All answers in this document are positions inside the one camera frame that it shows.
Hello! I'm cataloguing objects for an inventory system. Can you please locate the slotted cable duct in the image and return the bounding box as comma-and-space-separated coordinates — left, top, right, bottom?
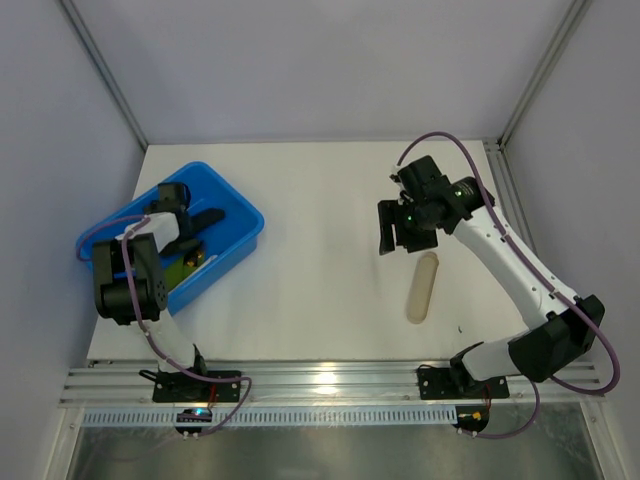
81, 405, 458, 429

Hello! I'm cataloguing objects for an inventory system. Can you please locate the green packet in bin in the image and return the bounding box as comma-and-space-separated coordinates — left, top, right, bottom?
164, 244, 217, 292

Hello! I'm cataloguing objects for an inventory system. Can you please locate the blue plastic bin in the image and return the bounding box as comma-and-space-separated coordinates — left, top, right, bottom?
76, 161, 264, 314

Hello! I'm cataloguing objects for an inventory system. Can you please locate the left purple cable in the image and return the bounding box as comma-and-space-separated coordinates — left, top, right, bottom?
74, 214, 252, 439

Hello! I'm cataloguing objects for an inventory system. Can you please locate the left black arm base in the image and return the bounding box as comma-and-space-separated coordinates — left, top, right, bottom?
139, 370, 241, 403

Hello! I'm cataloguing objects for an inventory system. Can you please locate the black paper napkin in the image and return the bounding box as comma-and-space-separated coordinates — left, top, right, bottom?
191, 208, 226, 233

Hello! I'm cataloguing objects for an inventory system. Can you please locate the aluminium rail frame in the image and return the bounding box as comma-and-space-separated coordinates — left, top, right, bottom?
58, 359, 606, 410

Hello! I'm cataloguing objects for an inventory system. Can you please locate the frame post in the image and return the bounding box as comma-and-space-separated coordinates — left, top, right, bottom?
497, 0, 592, 152
56, 0, 149, 152

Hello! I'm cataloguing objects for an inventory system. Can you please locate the left frame post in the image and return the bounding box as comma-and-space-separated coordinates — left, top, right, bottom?
56, 0, 149, 152

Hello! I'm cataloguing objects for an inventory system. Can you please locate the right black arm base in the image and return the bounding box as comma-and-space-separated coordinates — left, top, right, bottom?
416, 364, 510, 400

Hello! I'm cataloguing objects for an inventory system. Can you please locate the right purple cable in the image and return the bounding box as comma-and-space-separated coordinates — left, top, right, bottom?
394, 131, 622, 440

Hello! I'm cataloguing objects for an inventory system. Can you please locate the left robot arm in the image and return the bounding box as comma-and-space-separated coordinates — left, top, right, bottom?
77, 182, 206, 380

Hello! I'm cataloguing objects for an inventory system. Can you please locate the right frame post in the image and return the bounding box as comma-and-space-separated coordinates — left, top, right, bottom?
497, 0, 592, 152

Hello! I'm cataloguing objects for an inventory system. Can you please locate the purple cable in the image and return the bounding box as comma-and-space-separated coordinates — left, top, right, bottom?
394, 131, 622, 440
74, 214, 252, 439

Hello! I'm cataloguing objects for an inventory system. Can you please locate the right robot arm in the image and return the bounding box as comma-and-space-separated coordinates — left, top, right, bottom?
377, 156, 605, 393

